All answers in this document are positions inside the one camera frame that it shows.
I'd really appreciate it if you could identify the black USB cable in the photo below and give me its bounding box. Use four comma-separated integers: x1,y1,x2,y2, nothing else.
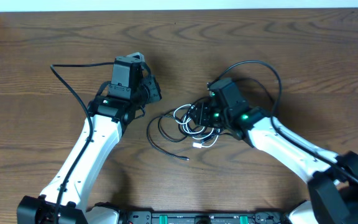
146,96,229,161

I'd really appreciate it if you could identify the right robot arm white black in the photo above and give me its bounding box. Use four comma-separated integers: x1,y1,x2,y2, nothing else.
189,102,358,223

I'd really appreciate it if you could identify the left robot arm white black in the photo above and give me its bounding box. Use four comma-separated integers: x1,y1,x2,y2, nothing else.
17,75,162,223

